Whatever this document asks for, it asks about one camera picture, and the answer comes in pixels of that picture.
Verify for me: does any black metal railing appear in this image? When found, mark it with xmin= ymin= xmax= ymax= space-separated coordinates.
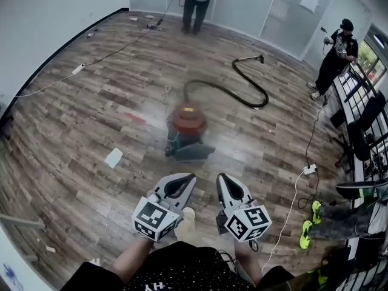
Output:
xmin=331 ymin=61 xmax=388 ymax=291

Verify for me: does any beige cord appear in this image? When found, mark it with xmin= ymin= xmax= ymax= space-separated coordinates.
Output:
xmin=161 ymin=84 xmax=173 ymax=106

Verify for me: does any dark grey vacuum cleaner piece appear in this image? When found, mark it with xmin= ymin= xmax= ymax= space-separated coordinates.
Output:
xmin=173 ymin=142 xmax=216 ymax=163

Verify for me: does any person's left forearm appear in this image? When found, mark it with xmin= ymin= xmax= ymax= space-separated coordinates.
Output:
xmin=112 ymin=236 xmax=156 ymax=284

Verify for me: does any person's black shirt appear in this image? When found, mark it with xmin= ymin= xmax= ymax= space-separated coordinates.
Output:
xmin=60 ymin=240 xmax=295 ymax=291

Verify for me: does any window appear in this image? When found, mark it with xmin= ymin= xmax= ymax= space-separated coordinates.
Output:
xmin=360 ymin=24 xmax=388 ymax=83

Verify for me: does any white power cable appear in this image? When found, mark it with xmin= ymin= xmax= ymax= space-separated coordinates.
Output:
xmin=13 ymin=71 xmax=76 ymax=98
xmin=261 ymin=170 xmax=306 ymax=273

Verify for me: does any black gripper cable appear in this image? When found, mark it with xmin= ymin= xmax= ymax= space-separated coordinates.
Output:
xmin=214 ymin=238 xmax=260 ymax=273

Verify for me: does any red canister vacuum cleaner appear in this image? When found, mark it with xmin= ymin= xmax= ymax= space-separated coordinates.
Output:
xmin=165 ymin=99 xmax=216 ymax=163

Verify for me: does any black garment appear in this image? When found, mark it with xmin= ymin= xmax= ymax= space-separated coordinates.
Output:
xmin=346 ymin=90 xmax=387 ymax=162

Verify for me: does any neon yellow shoe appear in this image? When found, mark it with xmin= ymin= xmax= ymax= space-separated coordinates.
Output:
xmin=311 ymin=200 xmax=323 ymax=224
xmin=299 ymin=219 xmax=313 ymax=249

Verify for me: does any black power cable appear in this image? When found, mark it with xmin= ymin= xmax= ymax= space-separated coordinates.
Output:
xmin=84 ymin=19 xmax=164 ymax=67
xmin=304 ymin=97 xmax=329 ymax=167

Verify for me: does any person's beige shoe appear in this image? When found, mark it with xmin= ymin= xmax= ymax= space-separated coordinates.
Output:
xmin=175 ymin=207 xmax=196 ymax=243

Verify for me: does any white paper sheet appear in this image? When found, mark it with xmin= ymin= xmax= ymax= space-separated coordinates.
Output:
xmin=104 ymin=147 xmax=124 ymax=170

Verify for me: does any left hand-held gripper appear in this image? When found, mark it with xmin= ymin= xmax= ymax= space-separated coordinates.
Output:
xmin=132 ymin=172 xmax=198 ymax=243

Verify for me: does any person's right forearm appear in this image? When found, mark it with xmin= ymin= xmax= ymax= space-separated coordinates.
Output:
xmin=233 ymin=238 xmax=265 ymax=287

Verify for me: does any black looped cable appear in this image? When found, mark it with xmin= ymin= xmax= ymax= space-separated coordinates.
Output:
xmin=296 ymin=167 xmax=321 ymax=210

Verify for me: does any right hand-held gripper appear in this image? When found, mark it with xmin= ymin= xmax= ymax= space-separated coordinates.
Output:
xmin=216 ymin=173 xmax=272 ymax=243

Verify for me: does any black vacuum hose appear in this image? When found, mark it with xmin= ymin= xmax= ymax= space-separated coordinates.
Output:
xmin=182 ymin=54 xmax=270 ymax=109

